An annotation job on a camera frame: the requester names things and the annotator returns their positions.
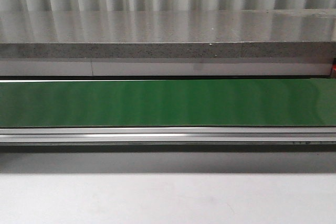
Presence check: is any green conveyor belt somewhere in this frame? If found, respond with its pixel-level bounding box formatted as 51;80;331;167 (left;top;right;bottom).
1;78;335;127

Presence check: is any aluminium conveyor frame rail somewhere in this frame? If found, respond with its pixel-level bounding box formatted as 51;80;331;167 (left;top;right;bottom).
1;126;335;146

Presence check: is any grey stone counter ledge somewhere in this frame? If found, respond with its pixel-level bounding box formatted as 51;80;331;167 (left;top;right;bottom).
0;9;336;78

